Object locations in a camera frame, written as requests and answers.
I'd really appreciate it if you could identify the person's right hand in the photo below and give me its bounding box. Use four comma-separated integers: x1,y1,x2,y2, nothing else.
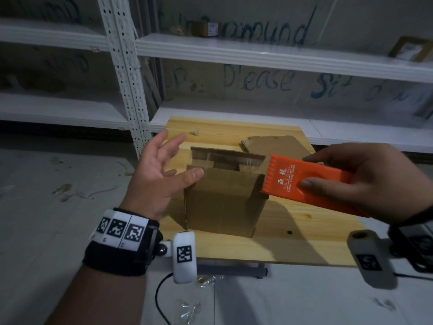
299,142,433,224

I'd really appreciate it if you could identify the brown cardboard box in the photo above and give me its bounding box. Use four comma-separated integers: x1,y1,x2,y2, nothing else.
240,135,317,163
184,147,270,238

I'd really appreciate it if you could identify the brown package with white label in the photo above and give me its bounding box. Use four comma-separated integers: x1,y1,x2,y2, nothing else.
388,36,433,62

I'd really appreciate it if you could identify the clear crumpled plastic scrap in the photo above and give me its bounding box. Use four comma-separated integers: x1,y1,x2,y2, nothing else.
175,301,202,319
373,297,396,312

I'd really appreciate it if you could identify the black wristband with markers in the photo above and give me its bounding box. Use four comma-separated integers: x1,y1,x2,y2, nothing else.
82,208,160,277
387,206,433,273

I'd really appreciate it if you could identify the small box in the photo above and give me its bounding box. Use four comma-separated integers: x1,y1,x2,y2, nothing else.
192,22,222,37

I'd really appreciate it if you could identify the orange tape dispenser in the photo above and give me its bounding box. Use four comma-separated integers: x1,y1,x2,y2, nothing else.
260,153,371,219

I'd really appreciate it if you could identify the grey metal table frame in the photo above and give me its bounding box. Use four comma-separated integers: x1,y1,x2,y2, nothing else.
196,259,270,280

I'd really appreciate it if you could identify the black camera cable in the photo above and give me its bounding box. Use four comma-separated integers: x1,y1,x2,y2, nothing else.
392,272,433,279
155,272,176,325

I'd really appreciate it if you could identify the person's left forearm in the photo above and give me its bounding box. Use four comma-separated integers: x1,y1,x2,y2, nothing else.
47,264,148,325

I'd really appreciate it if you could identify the person's left hand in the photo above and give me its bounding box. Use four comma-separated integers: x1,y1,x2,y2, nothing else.
127,129,205,220

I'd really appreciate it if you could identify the white metal shelving unit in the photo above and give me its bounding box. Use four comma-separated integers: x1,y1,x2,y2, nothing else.
111,0,433,156
0,0,153,156

